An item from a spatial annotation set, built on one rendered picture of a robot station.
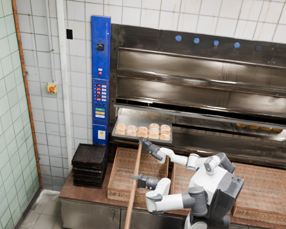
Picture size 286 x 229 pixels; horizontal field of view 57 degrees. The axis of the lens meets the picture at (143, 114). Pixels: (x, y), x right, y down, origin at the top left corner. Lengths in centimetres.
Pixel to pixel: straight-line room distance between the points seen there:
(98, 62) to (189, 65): 80
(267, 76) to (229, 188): 113
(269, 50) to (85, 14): 155
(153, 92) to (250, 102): 89
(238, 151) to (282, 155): 43
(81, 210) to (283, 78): 223
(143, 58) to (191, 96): 57
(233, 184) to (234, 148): 105
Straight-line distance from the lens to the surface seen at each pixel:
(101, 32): 233
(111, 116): 267
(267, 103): 266
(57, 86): 263
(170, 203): 169
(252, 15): 234
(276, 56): 250
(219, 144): 281
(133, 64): 239
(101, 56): 239
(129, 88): 249
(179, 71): 238
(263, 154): 296
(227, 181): 185
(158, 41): 233
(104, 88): 251
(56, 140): 305
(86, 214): 285
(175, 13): 226
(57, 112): 284
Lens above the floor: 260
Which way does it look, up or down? 31 degrees down
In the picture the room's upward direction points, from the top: 6 degrees clockwise
